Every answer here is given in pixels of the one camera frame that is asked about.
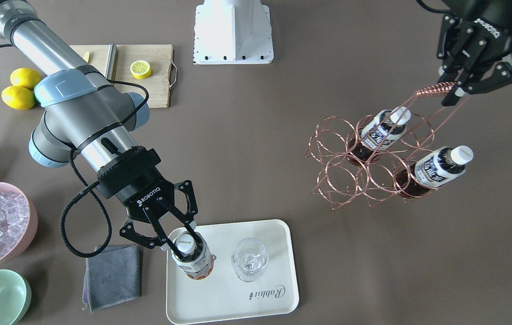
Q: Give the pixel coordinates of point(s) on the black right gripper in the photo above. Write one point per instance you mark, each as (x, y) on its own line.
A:
(140, 192)

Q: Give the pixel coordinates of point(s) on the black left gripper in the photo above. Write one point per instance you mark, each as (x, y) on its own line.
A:
(486, 25)

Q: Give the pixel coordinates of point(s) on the tea bottle white cap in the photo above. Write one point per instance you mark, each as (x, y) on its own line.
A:
(196, 261)

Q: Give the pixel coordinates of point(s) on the copper wire bottle basket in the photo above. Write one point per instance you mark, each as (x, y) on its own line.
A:
(339, 182)

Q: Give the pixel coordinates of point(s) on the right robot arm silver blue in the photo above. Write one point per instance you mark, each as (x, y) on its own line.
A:
(85, 114)

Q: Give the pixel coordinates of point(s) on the tea bottle in basket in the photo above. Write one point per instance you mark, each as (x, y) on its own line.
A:
(387, 127)
(433, 171)

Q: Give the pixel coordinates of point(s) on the grey folded cloth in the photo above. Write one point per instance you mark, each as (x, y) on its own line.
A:
(112, 277)

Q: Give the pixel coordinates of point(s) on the clear wine glass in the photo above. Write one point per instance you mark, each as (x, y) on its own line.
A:
(249, 259)

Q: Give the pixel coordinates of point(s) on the cream rectangular tray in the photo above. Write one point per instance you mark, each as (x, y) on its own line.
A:
(222, 295)

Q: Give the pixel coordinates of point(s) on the half lemon slice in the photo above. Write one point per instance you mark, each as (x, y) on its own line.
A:
(140, 69)

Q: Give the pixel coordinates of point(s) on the wooden cutting board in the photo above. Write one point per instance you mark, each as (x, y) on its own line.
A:
(159, 57)

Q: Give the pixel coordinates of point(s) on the steel muddler black tip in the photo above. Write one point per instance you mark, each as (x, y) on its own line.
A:
(111, 58)

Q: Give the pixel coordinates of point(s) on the yellow plastic knife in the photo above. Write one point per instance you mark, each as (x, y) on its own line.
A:
(86, 56)

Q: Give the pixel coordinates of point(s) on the yellow lemon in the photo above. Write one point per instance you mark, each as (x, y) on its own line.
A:
(25, 77)
(19, 98)

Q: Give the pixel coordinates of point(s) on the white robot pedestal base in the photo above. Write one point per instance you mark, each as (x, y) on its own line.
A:
(232, 32)

